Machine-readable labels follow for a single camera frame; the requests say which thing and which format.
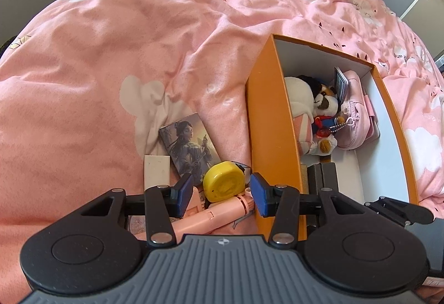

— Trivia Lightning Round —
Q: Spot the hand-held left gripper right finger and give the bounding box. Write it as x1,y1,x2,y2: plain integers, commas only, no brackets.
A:
250,172,368,245

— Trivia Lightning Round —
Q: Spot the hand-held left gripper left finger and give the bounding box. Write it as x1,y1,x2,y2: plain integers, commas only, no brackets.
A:
74,173,194,245

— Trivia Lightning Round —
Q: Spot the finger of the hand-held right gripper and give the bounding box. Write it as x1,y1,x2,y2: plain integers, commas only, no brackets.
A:
364,196,434,228

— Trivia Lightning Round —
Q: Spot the white rectangular case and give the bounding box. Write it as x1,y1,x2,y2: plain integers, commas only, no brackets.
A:
144,155,171,188

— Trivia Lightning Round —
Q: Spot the yellow tape measure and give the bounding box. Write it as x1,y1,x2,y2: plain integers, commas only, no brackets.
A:
203,161,252,203

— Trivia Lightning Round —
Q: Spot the pink handheld fan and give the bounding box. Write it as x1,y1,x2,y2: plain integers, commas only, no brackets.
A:
171,186,258,236

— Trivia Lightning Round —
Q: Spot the dark grey gift box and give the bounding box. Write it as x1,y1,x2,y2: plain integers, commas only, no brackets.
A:
308,162,339,194

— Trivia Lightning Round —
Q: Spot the orange cardboard box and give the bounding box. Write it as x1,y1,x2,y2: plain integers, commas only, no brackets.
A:
246,34,420,245

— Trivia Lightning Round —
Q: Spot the red heart keychain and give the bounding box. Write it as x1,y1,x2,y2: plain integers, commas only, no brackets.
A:
319,118,349,138

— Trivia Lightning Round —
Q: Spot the pink pouch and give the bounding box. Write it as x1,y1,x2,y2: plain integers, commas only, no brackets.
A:
335,70,380,150

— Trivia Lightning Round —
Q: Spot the panda plush with striped hat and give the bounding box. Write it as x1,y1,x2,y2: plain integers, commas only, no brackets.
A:
284,77,318,155

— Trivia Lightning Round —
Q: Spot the bear plush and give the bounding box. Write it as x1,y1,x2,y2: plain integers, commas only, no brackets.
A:
298,74,344,163

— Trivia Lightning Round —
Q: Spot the blue paper tag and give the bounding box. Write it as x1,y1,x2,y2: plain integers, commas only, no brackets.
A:
334,66,348,103

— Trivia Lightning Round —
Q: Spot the picture card with figure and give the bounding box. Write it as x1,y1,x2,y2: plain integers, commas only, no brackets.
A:
159,113,219,184

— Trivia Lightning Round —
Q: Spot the pink printed blanket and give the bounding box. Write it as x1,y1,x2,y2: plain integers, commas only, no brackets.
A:
0,0,444,304

